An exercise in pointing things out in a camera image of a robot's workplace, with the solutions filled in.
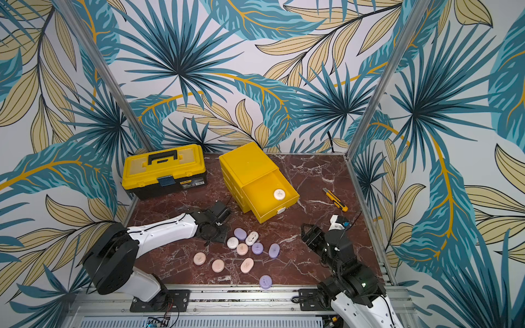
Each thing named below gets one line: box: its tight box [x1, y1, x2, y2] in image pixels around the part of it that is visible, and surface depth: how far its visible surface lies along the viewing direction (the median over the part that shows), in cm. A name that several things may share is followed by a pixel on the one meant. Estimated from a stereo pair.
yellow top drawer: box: [241, 168, 301, 225], surface depth 85 cm
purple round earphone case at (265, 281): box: [259, 274, 273, 290], surface depth 78 cm
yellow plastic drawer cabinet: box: [218, 141, 298, 224], surface depth 87 cm
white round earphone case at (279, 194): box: [273, 188, 286, 201], surface depth 85 cm
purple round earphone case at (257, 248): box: [251, 241, 264, 256], surface depth 86 cm
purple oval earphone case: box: [267, 242, 281, 259], surface depth 85 cm
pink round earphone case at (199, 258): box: [192, 251, 207, 266], surface depth 83 cm
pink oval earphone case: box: [239, 256, 255, 275], surface depth 81 cm
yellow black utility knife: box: [321, 187, 349, 213], surface depth 102 cm
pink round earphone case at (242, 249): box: [236, 242, 249, 257], surface depth 85 cm
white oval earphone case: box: [245, 230, 260, 246], surface depth 89 cm
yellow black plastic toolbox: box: [121, 144, 208, 201], surface depth 94 cm
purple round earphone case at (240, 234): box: [233, 227, 248, 241], surface depth 90 cm
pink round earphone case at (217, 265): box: [211, 258, 225, 273], surface depth 82 cm
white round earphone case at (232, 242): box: [226, 236, 240, 250], surface depth 87 cm
